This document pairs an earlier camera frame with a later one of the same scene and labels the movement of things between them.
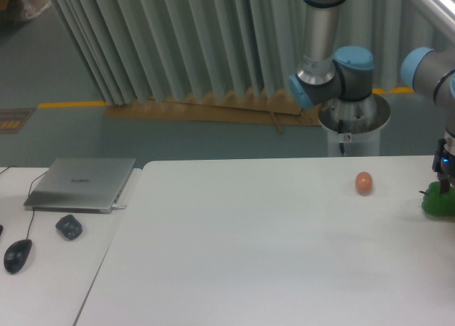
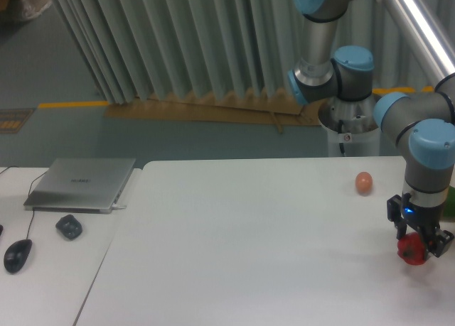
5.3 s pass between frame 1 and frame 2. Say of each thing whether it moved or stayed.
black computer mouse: stayed
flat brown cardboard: stayed
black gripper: moved
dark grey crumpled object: stayed
